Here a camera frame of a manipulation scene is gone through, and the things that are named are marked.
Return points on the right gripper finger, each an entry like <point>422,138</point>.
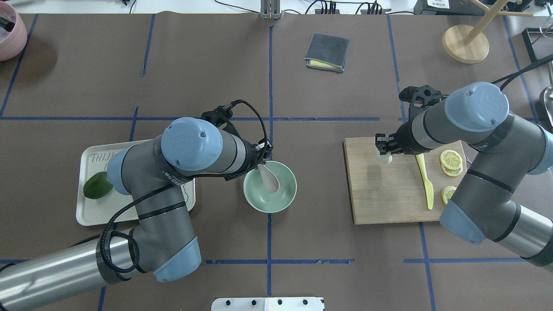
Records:
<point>387,149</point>
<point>383,139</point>

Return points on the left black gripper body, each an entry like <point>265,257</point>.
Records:
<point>255,156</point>

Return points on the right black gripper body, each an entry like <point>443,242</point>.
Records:
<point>400,139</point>

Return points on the white steamed bun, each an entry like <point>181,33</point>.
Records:
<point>384,159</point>

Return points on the white ceramic spoon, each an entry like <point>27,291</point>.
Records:
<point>269,179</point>

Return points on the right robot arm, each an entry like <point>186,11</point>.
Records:
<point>508,148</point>

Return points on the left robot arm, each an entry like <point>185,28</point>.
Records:
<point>154,232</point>

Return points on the light green bowl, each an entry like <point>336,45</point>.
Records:
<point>260,199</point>

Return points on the pink bowl with ice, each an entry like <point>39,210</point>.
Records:
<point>13,33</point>

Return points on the bamboo cutting board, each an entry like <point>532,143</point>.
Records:
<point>394,193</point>

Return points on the lemon slice top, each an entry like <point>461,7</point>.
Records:
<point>451,160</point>

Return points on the lemon slice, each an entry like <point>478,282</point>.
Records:
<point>452,172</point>
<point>447,193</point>
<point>451,160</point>

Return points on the yellow plastic knife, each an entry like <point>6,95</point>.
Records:
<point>427,185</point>

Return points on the lemon slice front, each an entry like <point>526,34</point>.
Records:
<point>452,172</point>

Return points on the lemon slice behind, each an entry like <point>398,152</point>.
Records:
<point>447,193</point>

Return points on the yellow sponge cloth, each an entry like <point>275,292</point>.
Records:
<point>323,66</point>

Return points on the grey folded cloth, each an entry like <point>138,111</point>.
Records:
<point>328,49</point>

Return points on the wooden mug tree stand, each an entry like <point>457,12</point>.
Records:
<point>467,44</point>

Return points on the white bear tray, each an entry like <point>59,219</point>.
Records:
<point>93,160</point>

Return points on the aluminium frame post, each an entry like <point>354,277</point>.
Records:
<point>270,9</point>

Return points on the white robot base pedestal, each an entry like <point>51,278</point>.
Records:
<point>269,304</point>

